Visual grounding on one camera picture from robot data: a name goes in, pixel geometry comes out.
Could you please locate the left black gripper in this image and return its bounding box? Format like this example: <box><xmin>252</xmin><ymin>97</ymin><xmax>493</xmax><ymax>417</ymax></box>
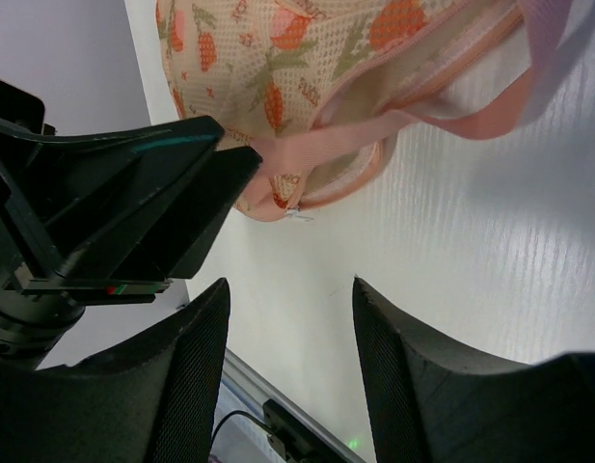
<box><xmin>0</xmin><ymin>80</ymin><xmax>224</xmax><ymax>370</ymax></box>

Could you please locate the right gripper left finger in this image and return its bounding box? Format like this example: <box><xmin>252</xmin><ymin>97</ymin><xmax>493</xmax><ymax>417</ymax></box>
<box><xmin>0</xmin><ymin>278</ymin><xmax>230</xmax><ymax>463</ymax></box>

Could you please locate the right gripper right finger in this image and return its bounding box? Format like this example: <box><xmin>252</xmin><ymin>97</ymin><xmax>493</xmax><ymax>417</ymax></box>
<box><xmin>352</xmin><ymin>279</ymin><xmax>595</xmax><ymax>462</ymax></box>

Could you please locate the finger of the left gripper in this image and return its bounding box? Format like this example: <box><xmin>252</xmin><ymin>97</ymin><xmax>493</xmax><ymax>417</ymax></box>
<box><xmin>60</xmin><ymin>144</ymin><xmax>261</xmax><ymax>280</ymax></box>

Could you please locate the white zipper pull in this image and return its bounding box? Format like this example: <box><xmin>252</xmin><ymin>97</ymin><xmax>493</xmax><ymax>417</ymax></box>
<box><xmin>284</xmin><ymin>208</ymin><xmax>313</xmax><ymax>223</ymax></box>

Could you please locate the floral mesh laundry bag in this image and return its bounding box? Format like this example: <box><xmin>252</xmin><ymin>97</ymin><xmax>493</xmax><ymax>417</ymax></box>
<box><xmin>155</xmin><ymin>1</ymin><xmax>571</xmax><ymax>222</ymax></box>

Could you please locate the aluminium mounting rail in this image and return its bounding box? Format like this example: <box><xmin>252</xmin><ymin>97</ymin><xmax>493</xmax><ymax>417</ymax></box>
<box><xmin>211</xmin><ymin>350</ymin><xmax>363</xmax><ymax>462</ymax></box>

